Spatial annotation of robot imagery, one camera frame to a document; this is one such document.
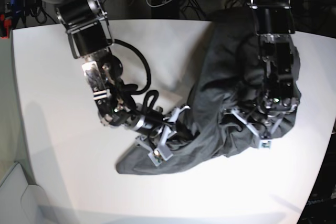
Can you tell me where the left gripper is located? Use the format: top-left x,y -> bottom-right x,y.
254,92 -> 299,124

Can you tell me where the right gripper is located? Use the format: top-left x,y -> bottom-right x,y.
98,108 -> 177,138

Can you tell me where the dark grey t-shirt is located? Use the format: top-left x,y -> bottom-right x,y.
116,7 -> 296,175

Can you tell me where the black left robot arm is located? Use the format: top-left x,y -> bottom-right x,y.
244,0 -> 301,125

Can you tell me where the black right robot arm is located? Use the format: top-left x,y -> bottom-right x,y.
42,0 -> 178,143

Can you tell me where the red clamp tool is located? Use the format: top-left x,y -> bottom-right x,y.
1,14 -> 12,39

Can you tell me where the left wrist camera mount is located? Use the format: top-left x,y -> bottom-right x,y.
229,107 -> 284,149

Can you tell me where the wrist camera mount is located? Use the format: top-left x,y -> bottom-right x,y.
135,105 -> 190,167
229,107 -> 284,149

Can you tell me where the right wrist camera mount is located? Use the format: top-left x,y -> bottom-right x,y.
135,105 -> 190,167

